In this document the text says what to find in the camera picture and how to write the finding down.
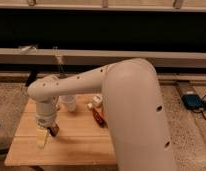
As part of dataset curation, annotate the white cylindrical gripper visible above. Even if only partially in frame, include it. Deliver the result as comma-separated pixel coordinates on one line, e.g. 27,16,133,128
35,101,57,148

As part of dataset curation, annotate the black cable on floor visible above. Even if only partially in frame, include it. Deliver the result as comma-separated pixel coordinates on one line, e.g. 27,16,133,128
194,91,206,122

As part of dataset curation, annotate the white rectangular bottle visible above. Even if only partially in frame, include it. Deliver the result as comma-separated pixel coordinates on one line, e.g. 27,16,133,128
87,94,103,110

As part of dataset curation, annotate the blue black device on floor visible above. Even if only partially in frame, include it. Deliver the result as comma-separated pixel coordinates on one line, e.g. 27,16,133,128
182,94,206,110

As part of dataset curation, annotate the translucent plastic cup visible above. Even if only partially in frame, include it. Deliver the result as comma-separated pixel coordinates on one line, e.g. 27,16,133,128
60,95,76,112

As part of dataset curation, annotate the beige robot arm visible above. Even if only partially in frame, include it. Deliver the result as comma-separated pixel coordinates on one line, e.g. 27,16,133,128
28,58,177,171

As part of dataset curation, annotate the black eraser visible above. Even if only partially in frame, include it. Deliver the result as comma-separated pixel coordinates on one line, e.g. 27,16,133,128
48,124,59,137

